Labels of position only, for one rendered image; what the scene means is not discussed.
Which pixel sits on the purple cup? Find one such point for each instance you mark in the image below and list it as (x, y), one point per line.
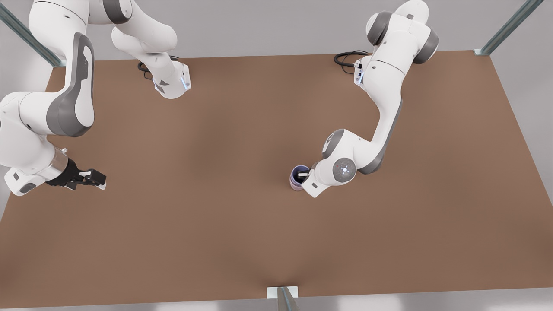
(296, 176)

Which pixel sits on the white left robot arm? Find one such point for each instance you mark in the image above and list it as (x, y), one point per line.
(384, 125)

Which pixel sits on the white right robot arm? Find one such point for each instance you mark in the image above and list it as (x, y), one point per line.
(69, 103)

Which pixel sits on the pink cup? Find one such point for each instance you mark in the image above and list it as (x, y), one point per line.
(296, 187)

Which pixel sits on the silver frame post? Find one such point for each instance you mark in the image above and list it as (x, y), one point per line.
(505, 30)
(30, 36)
(283, 298)

